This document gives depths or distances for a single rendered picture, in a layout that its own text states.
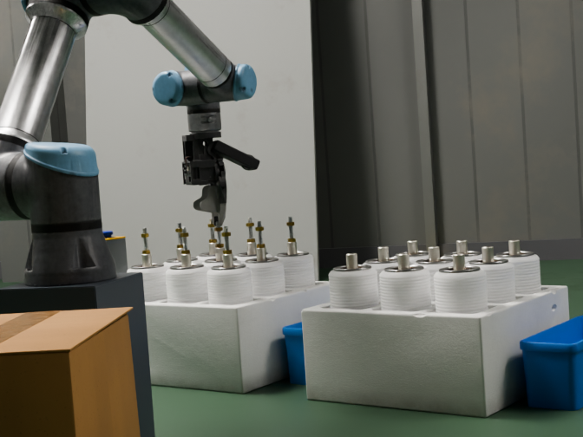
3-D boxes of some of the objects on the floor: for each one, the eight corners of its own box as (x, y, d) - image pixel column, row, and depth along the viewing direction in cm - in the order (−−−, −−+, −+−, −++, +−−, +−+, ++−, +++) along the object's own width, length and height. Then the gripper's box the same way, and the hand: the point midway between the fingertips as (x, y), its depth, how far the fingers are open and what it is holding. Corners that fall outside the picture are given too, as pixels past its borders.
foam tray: (243, 394, 221) (237, 307, 220) (107, 381, 244) (101, 302, 243) (345, 357, 253) (340, 281, 251) (217, 348, 275) (212, 278, 274)
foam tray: (486, 418, 189) (480, 316, 188) (306, 400, 212) (300, 309, 211) (573, 373, 220) (568, 285, 219) (407, 361, 243) (402, 282, 242)
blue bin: (325, 388, 222) (322, 329, 221) (283, 383, 228) (278, 328, 228) (399, 359, 246) (396, 307, 245) (358, 356, 253) (355, 305, 252)
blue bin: (578, 413, 189) (574, 344, 188) (520, 407, 195) (516, 342, 195) (637, 376, 213) (633, 316, 212) (583, 373, 219) (579, 315, 218)
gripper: (177, 134, 248) (184, 227, 249) (190, 133, 237) (197, 229, 239) (212, 133, 251) (219, 224, 252) (227, 130, 240) (234, 225, 242)
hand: (220, 219), depth 246 cm, fingers open, 3 cm apart
